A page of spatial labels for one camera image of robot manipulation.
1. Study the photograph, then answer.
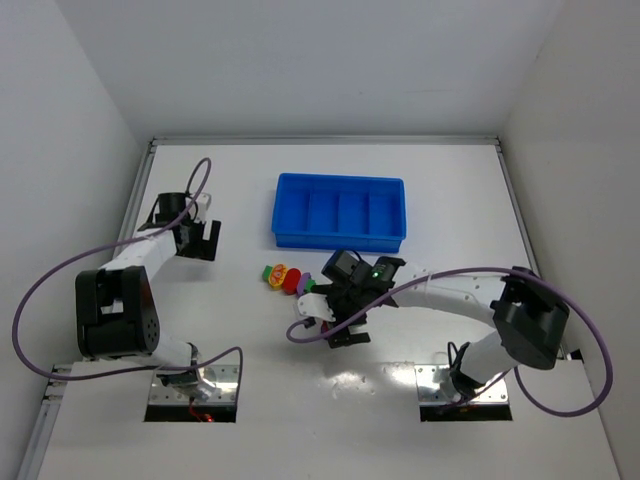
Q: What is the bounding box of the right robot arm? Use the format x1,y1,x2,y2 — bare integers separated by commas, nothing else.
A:
311,251,569,401

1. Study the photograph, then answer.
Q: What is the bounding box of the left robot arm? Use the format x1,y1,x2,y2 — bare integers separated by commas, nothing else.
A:
75,192,221,402

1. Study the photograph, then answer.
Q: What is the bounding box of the green lego brick with studs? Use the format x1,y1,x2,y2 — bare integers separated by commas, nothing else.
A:
303,279,316,293

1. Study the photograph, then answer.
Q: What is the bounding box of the purple lego brick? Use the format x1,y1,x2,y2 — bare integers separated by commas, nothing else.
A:
296,272,311,297

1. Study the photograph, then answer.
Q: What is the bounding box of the red round lego brick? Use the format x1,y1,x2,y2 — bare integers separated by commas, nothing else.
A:
281,268,301,295

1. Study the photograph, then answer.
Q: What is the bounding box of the yellow printed lego brick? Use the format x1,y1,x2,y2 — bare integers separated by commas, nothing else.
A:
267,264,288,290

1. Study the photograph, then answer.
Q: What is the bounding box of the blue divided plastic bin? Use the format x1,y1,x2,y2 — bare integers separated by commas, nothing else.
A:
271,173,407,253

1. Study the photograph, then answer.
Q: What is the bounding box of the green lego end brick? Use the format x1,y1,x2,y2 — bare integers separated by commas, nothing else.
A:
262,265,273,282

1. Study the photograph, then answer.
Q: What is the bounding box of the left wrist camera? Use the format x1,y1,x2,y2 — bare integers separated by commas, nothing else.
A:
193,193,211,224

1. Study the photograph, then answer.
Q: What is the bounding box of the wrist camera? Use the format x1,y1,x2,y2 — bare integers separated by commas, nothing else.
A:
295,293,336,323
193,193,211,224

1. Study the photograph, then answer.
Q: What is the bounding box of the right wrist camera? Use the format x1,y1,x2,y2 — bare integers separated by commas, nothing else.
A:
295,293,336,323

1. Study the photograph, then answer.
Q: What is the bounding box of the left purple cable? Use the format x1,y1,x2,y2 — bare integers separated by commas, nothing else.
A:
11,157,244,382

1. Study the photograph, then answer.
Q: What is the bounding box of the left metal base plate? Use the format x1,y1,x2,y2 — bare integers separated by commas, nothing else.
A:
148,365,240,406

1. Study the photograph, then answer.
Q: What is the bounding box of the metal base plate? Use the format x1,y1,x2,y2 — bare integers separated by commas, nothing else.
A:
148,365,240,406
414,364,509,408

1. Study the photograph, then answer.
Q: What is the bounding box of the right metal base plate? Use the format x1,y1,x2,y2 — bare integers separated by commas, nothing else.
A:
414,364,509,408

